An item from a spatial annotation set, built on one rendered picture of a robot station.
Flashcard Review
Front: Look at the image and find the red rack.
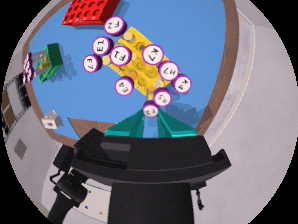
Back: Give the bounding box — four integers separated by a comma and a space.
61, 0, 120, 26

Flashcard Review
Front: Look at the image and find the green tube rack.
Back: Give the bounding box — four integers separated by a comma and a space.
38, 43, 64, 83

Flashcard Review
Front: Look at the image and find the blue bench mat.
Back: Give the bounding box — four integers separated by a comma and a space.
29, 0, 226, 140

